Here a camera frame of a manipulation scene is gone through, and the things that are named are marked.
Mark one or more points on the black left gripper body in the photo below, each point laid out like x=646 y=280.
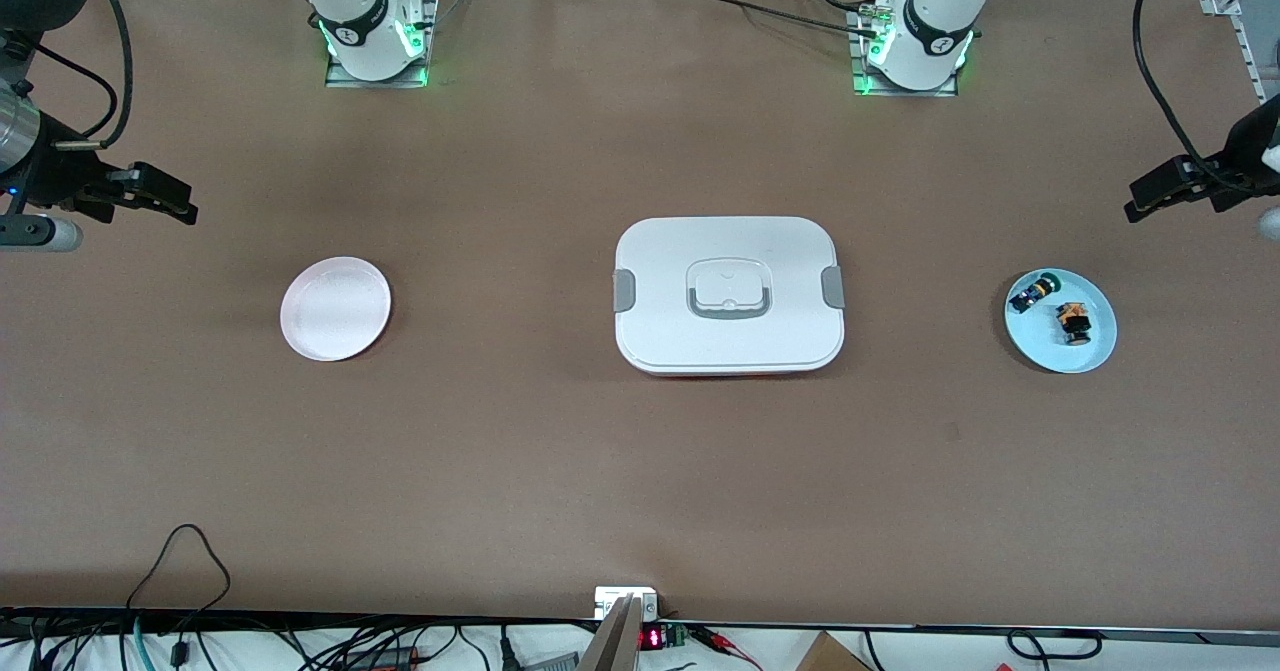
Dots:
x=1243 y=157

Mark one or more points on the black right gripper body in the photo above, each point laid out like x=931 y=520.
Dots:
x=57 y=177

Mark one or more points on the orange and black switch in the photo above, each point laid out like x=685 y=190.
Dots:
x=1074 y=323

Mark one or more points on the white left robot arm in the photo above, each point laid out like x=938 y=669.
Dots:
x=935 y=21

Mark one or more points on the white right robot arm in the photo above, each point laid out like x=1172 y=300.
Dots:
x=350 y=11

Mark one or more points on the white lidded pink box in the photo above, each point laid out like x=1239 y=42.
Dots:
x=730 y=341

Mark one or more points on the light blue round plate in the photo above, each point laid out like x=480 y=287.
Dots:
x=1040 y=341

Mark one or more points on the pink round plate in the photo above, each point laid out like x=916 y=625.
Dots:
x=335 y=311

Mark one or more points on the brown cardboard piece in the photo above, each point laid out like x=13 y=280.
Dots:
x=830 y=656

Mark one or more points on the red digit display module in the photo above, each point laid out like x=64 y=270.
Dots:
x=652 y=638

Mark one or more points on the silver aluminium profile rail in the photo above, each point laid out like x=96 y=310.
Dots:
x=1245 y=41

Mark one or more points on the blue and black switch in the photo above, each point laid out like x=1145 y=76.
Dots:
x=1033 y=294

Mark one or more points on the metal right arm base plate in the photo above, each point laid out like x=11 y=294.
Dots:
x=340 y=79

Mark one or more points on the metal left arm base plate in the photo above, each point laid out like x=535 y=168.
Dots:
x=905 y=93

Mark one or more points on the white bracket mounting plate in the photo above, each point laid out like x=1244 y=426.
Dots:
x=605 y=601

